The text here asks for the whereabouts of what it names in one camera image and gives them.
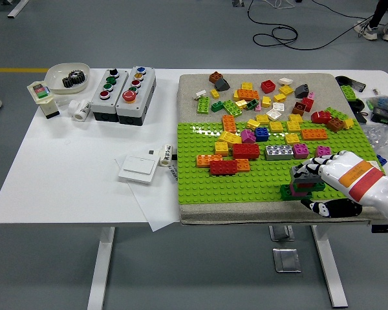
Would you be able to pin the black electronic module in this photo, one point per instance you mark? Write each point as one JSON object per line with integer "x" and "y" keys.
{"x": 386, "y": 115}

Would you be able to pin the grey 2x4 brick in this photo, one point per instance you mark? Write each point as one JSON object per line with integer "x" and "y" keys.
{"x": 307, "y": 180}
{"x": 279, "y": 152}

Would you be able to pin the white background table leg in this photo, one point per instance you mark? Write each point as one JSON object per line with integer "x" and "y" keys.
{"x": 17, "y": 8}

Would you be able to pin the white wall switch plate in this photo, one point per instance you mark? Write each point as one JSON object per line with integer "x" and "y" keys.
{"x": 137, "y": 169}

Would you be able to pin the brown hollow brick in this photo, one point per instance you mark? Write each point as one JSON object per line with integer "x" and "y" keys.
{"x": 299, "y": 108}

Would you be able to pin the magenta slope brick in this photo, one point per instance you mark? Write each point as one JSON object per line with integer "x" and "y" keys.
{"x": 248, "y": 136}

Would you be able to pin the red 2x2 brick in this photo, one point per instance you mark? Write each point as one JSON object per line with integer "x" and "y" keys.
{"x": 308, "y": 104}
{"x": 267, "y": 86}
{"x": 310, "y": 186}

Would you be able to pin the grey metal floor box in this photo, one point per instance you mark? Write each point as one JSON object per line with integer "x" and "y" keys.
{"x": 281, "y": 233}

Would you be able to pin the grey background stand foot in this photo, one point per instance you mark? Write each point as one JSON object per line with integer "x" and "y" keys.
{"x": 237, "y": 3}

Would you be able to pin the red curved brick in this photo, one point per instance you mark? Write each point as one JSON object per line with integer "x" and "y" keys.
{"x": 320, "y": 117}

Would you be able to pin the small grey square chip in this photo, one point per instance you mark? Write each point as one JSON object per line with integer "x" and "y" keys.
{"x": 152, "y": 151}

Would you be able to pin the white paper sheet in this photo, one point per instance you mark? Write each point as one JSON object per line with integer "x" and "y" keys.
{"x": 152, "y": 206}

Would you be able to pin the white red-green switch module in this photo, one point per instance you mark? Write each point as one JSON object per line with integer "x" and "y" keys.
{"x": 40, "y": 91}

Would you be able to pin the small yellow brick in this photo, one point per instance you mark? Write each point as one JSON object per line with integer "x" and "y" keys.
{"x": 214, "y": 94}

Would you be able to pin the red 2x4 brick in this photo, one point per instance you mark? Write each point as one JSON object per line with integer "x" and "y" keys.
{"x": 223, "y": 167}
{"x": 245, "y": 151}

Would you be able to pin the yellow toy brick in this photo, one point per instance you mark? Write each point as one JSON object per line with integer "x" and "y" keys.
{"x": 253, "y": 124}
{"x": 276, "y": 126}
{"x": 279, "y": 97}
{"x": 235, "y": 96}
{"x": 262, "y": 119}
{"x": 246, "y": 86}
{"x": 241, "y": 104}
{"x": 293, "y": 126}
{"x": 292, "y": 139}
{"x": 295, "y": 118}
{"x": 286, "y": 90}
{"x": 266, "y": 102}
{"x": 348, "y": 124}
{"x": 221, "y": 148}

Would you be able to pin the white slope brick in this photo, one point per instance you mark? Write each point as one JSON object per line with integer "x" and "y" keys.
{"x": 286, "y": 81}

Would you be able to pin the robot right hand white shell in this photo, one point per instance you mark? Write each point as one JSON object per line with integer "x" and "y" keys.
{"x": 359, "y": 177}

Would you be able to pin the dark green hollow brick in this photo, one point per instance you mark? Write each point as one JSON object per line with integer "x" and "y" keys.
{"x": 251, "y": 104}

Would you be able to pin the black metal gear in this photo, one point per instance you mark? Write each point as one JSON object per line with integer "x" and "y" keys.
{"x": 76, "y": 76}
{"x": 69, "y": 82}

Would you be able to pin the black tape roll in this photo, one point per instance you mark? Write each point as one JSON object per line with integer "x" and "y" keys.
{"x": 338, "y": 78}

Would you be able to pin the magenta 2x2 brick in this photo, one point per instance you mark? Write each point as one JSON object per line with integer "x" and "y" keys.
{"x": 323, "y": 151}
{"x": 300, "y": 151}

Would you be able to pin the dark green base brick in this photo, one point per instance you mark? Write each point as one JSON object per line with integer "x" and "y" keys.
{"x": 284, "y": 192}

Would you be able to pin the white plastic bowl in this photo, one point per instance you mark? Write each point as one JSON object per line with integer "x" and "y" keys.
{"x": 56, "y": 76}

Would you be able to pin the small metal screw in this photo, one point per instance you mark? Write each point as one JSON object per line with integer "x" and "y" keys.
{"x": 375, "y": 90}

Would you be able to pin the grey emergency-stop control box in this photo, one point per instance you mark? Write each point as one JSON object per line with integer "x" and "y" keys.
{"x": 147, "y": 93}

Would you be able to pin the green studded baseplate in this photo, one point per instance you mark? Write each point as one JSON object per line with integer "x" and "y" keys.
{"x": 213, "y": 185}

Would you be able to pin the lime green toy brick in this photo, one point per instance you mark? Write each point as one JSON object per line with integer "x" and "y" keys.
{"x": 347, "y": 92}

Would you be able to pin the white hollow brick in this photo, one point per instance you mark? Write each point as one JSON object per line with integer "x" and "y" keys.
{"x": 273, "y": 114}

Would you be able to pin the yellow arch brick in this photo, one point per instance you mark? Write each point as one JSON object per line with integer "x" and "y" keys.
{"x": 229, "y": 138}

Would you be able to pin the small white flat piece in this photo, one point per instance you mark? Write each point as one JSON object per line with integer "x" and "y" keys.
{"x": 200, "y": 94}

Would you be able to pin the white labelled tube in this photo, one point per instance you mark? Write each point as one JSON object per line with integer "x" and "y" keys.
{"x": 165, "y": 155}

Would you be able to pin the blue 2x2 brick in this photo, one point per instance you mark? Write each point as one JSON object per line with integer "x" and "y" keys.
{"x": 262, "y": 134}

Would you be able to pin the white 2x2 plate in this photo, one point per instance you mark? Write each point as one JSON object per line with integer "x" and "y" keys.
{"x": 278, "y": 106}

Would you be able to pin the small blue brick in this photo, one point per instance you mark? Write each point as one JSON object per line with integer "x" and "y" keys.
{"x": 381, "y": 160}

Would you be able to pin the clear bag blue parts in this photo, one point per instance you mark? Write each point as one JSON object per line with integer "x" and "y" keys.
{"x": 383, "y": 102}

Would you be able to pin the dark green small brick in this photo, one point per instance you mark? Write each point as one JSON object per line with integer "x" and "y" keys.
{"x": 217, "y": 107}

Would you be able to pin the grey four-button control box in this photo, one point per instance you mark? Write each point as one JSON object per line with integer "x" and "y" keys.
{"x": 97, "y": 103}

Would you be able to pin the metal floor socket plate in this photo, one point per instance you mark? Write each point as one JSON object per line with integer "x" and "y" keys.
{"x": 286, "y": 260}

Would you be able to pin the black table control panel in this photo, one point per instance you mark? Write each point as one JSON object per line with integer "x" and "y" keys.
{"x": 386, "y": 228}

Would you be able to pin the brown 2x2 brick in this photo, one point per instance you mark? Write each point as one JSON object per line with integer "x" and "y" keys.
{"x": 215, "y": 77}
{"x": 335, "y": 125}

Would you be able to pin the clear plastic piece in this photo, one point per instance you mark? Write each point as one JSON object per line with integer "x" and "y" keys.
{"x": 62, "y": 102}

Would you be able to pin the magenta toy brick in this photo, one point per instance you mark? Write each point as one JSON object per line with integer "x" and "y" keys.
{"x": 295, "y": 192}

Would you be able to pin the dark grey slope brick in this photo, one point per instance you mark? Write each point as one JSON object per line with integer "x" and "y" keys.
{"x": 222, "y": 85}
{"x": 301, "y": 91}

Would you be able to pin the small black flat part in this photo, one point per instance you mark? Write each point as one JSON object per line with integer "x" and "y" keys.
{"x": 361, "y": 117}

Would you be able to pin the small pink brick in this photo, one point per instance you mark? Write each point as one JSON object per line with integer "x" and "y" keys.
{"x": 310, "y": 95}
{"x": 258, "y": 108}

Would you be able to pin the black glossy rectangular module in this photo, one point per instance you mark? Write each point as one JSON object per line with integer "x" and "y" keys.
{"x": 358, "y": 86}

